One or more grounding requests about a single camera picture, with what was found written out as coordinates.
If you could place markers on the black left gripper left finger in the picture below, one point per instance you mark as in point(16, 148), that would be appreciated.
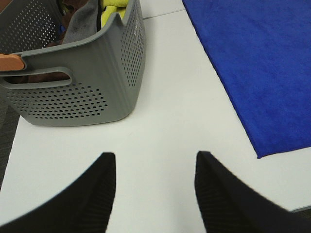
point(83, 207)

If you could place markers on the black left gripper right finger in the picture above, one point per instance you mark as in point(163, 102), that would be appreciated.
point(228, 205)

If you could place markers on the blue towel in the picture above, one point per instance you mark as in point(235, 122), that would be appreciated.
point(261, 51)

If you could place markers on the grey perforated laundry basket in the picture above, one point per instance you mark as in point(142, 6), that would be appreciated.
point(91, 81)

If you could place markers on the grey towel in basket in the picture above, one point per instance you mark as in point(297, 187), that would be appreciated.
point(83, 21)

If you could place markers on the yellow-green towel in basket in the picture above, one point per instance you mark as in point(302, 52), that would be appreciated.
point(111, 6)

